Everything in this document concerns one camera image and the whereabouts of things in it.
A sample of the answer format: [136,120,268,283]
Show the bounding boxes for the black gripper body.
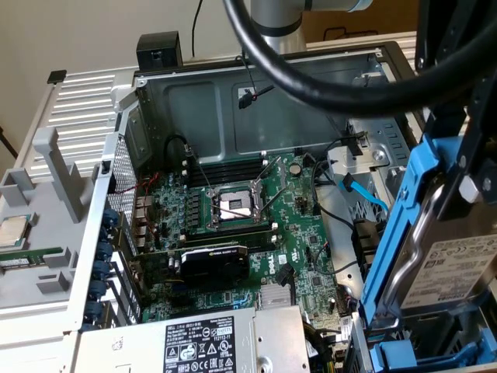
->
[414,0,497,78]

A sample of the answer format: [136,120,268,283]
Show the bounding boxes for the hard disk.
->
[359,131,497,326]

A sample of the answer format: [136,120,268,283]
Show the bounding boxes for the blue plastic disk carrier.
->
[368,318,490,368]

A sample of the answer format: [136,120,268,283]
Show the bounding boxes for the brown cardboard box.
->
[302,9,420,44]

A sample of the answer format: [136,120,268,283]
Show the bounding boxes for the silver drive cage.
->
[326,64,412,213]

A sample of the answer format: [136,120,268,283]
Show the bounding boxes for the green motherboard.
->
[134,149,342,324]

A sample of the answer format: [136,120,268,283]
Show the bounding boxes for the blue drive caddies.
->
[351,310,497,373]

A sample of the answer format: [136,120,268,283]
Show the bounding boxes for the black RAM slot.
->
[192,158,269,170]
[244,237,279,253]
[192,162,268,175]
[182,221,277,239]
[189,173,265,186]
[182,227,277,244]
[190,167,267,180]
[185,232,278,248]

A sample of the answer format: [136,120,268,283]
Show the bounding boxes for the metal locking lever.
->
[185,144,214,194]
[215,204,257,221]

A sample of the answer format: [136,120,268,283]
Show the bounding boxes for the CPU socket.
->
[205,181,273,233]

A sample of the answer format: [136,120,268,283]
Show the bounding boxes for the silver chipset heat sink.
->
[259,285,292,311]

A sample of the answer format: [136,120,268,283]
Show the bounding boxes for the open PC case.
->
[61,40,497,373]

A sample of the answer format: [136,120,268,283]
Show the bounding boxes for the black graphics card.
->
[130,242,252,291]

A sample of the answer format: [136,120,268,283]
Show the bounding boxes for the black box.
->
[135,31,183,71]

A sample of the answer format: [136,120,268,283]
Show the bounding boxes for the silver power supply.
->
[75,305,311,373]

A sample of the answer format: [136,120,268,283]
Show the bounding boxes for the grey parts rack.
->
[0,126,100,312]

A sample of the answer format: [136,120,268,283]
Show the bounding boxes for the green RAM stick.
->
[0,246,65,272]

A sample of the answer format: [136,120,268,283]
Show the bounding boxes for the silver CPU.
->
[0,212,33,249]

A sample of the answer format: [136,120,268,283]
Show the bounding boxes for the blue SATA wire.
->
[339,173,391,214]

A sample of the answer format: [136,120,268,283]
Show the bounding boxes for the black cable clip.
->
[340,131,369,157]

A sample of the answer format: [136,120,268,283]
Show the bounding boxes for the thick black camera cable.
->
[221,0,497,117]

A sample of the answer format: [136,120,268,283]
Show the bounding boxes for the thin grey wire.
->
[313,241,360,276]

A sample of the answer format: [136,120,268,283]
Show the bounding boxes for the thin black tie wire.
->
[235,54,258,100]

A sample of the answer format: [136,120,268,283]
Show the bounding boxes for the black wire with connector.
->
[237,85,350,141]

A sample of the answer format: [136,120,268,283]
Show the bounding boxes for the black flat connector wire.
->
[276,263,295,310]

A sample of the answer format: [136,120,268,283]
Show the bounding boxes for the power supply cable bundle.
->
[302,318,353,373]

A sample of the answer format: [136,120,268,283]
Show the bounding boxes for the thin black hanging cable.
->
[192,0,203,59]

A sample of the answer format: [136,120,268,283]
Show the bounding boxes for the black looped wire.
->
[165,134,194,157]

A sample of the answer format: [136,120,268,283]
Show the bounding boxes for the thin red wire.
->
[114,172,161,236]

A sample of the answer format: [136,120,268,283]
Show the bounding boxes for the small black bracket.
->
[46,68,68,85]

